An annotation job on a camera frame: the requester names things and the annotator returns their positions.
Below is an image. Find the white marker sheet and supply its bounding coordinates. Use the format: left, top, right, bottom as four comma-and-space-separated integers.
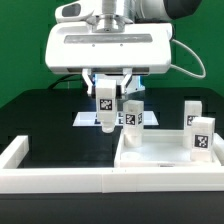
73, 111, 159, 127

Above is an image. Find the white square tabletop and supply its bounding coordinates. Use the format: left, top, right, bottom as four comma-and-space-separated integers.
114, 129, 221, 168

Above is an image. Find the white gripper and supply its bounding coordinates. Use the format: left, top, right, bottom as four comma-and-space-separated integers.
45, 2, 173, 98

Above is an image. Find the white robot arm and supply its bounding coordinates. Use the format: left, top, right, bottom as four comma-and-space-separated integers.
45, 0, 202, 96

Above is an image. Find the white U-shaped fence wall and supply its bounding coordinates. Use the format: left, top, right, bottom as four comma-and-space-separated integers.
0, 135, 224, 194

